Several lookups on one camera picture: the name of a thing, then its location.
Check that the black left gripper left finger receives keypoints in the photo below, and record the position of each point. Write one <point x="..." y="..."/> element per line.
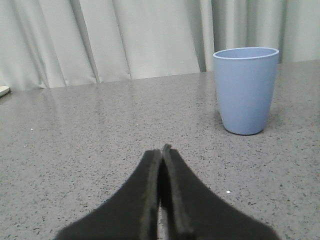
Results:
<point x="130" y="214"/>

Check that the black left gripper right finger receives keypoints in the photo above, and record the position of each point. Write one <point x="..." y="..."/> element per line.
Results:
<point x="194" y="212"/>

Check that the blue plastic cup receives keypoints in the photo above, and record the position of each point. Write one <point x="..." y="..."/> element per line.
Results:
<point x="244" y="81"/>

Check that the white flat object at edge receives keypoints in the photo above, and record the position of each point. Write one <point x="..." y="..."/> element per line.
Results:
<point x="4" y="90"/>

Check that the white pleated curtain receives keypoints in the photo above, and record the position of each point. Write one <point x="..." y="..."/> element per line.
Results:
<point x="60" y="43"/>

